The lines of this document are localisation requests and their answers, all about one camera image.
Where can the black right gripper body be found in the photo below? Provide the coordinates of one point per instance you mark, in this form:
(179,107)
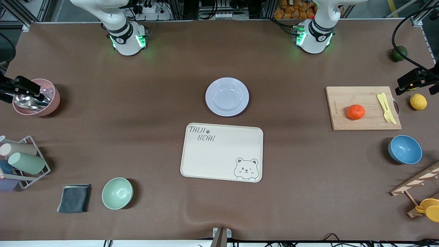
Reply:
(7,86)

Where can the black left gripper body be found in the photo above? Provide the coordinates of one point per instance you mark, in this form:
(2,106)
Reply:
(422,76)

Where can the orange mandarin fruit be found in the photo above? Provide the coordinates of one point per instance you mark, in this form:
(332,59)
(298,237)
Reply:
(356,112)

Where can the lavender round plate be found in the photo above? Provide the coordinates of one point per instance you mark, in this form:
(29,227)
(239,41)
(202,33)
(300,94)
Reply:
(227,97)

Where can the metal scoop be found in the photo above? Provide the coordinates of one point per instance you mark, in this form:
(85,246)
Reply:
(27,101)

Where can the pink bowl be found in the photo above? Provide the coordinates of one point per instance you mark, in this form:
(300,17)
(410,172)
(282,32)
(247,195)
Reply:
(54,103)

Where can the yellow plastic fork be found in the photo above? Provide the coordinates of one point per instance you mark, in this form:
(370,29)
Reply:
(381,102)

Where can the yellow plastic knife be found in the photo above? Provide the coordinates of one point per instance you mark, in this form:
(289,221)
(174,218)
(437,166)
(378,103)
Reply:
(391,115)

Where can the dark green round fruit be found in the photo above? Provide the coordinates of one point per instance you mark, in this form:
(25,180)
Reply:
(400,55)

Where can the wooden cutting board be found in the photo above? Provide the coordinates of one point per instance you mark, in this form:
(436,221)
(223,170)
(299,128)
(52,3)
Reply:
(356,99)

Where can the beige cup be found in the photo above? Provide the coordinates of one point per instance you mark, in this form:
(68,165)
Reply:
(20,149)

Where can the blue bowl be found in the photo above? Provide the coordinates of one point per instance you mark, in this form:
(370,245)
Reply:
(404,150)

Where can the blue cup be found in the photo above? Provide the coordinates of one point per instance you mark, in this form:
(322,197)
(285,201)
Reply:
(5,166)

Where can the pale green cup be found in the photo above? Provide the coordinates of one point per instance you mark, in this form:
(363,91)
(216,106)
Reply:
(27,163)

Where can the lilac cup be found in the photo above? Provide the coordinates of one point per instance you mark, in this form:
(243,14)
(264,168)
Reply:
(7,184)

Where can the wooden peg drying rack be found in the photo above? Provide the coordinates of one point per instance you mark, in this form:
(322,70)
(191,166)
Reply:
(411,183)

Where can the dark grey folded cloth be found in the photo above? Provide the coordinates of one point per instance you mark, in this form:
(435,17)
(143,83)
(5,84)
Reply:
(74,198)

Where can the yellow mug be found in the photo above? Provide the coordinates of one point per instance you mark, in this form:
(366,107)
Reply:
(432,212)

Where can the mint green bowl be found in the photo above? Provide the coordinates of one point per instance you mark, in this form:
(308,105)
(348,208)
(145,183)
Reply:
(117,193)

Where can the bag of orange fruits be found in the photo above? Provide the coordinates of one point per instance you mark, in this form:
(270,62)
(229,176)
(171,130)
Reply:
(295,10)

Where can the white power strip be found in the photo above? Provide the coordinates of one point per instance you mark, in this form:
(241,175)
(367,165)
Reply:
(154,12)

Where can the cream bear print tray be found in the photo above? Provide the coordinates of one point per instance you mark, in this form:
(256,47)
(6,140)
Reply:
(219,154)

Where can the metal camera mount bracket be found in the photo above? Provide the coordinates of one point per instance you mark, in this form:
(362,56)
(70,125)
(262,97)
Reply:
(221,236)

